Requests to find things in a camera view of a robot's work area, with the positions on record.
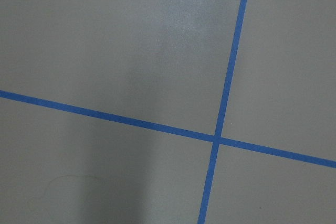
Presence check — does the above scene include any blue tape line lengthwise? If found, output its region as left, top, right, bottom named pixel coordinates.
left=197, top=0, right=247, bottom=224

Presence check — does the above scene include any blue tape line crosswise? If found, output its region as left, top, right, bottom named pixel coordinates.
left=1, top=90, right=335, bottom=168

